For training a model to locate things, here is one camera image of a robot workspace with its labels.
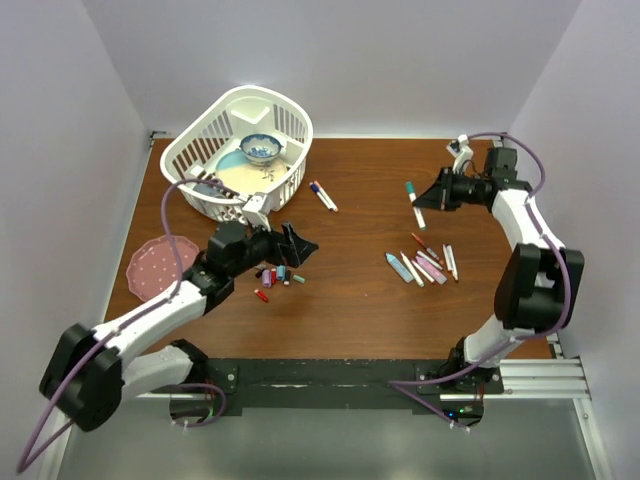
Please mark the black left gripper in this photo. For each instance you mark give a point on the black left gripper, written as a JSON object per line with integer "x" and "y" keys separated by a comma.
{"x": 293, "y": 248}

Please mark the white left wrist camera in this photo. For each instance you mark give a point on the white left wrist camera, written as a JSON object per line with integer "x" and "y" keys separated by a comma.
{"x": 256, "y": 211}

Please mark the blue patterned bowl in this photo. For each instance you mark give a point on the blue patterned bowl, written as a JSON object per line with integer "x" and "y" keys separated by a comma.
{"x": 260, "y": 149}

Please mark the red cap white marker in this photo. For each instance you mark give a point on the red cap white marker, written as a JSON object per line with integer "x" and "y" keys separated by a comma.
{"x": 450, "y": 261}

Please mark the aluminium frame rail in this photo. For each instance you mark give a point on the aluminium frame rail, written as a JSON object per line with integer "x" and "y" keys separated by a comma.
{"x": 545, "y": 380}

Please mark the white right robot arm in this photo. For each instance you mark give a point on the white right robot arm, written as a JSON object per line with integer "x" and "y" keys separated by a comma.
{"x": 464, "y": 359}

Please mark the black capped white marker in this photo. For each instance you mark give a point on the black capped white marker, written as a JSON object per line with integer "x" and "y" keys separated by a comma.
{"x": 422, "y": 271}

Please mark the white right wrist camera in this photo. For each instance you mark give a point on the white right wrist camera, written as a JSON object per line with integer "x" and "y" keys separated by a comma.
{"x": 459, "y": 148}

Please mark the purple highlighter cap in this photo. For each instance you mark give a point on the purple highlighter cap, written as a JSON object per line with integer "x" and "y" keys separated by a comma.
{"x": 266, "y": 278}

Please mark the pink dotted plate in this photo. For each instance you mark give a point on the pink dotted plate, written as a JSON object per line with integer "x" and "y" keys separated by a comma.
{"x": 152, "y": 269}

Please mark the red ink gel pen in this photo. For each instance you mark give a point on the red ink gel pen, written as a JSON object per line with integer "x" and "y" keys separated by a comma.
{"x": 431, "y": 253}

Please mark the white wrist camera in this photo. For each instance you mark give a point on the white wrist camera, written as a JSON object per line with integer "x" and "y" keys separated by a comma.
{"x": 459, "y": 148}
{"x": 256, "y": 211}

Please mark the cream and blue plate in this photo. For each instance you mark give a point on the cream and blue plate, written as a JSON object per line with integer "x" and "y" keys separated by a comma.
{"x": 238, "y": 174}

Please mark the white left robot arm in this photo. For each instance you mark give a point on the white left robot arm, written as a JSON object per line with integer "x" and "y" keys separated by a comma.
{"x": 92, "y": 371}

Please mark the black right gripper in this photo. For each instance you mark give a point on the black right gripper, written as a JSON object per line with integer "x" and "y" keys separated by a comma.
{"x": 439, "y": 195}

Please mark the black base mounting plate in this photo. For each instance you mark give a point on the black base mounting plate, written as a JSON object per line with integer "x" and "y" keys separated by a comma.
{"x": 317, "y": 383}

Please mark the white plastic basket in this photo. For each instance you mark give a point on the white plastic basket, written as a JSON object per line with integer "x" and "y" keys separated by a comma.
{"x": 211, "y": 148}

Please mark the purple highlighter marker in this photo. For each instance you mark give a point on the purple highlighter marker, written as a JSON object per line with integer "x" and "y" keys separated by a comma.
{"x": 429, "y": 267}

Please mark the light blue capped marker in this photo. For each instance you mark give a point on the light blue capped marker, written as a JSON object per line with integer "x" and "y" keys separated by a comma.
{"x": 399, "y": 267}

